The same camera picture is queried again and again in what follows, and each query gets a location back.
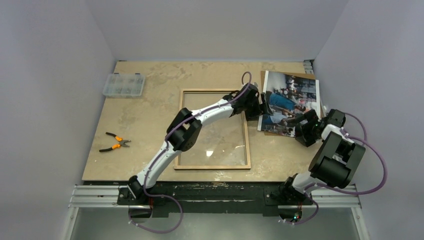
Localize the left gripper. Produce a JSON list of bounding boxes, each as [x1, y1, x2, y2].
[[244, 94, 273, 122]]

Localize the printed photo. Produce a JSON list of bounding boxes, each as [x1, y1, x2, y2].
[[257, 70, 322, 138]]

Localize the black wooden picture frame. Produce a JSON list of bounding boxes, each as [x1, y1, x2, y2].
[[173, 88, 252, 171]]

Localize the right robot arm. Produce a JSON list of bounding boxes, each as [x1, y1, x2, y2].
[[279, 109, 366, 204]]

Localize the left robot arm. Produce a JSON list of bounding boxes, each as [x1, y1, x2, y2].
[[127, 83, 272, 205]]

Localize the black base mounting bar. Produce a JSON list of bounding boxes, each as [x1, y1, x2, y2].
[[117, 181, 313, 219]]

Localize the clear plastic organizer box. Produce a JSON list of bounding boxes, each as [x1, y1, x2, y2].
[[102, 73, 146, 99]]

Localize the orange handled pliers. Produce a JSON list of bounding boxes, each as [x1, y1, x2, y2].
[[98, 132, 132, 153]]

